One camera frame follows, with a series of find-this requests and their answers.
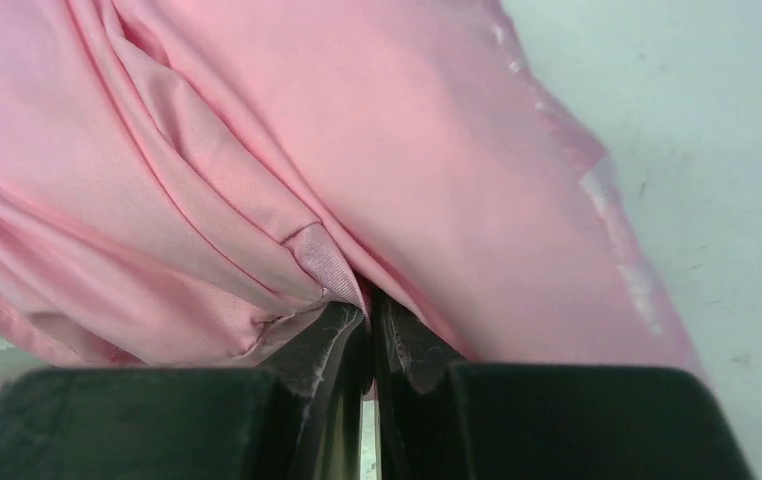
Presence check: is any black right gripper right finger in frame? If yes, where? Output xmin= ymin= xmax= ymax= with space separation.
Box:
xmin=371 ymin=290 xmax=752 ymax=479

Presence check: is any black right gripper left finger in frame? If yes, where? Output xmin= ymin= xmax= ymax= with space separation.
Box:
xmin=0 ymin=303 xmax=368 ymax=479

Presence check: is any pink pillowcase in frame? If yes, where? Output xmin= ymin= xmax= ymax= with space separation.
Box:
xmin=0 ymin=1 xmax=702 ymax=375

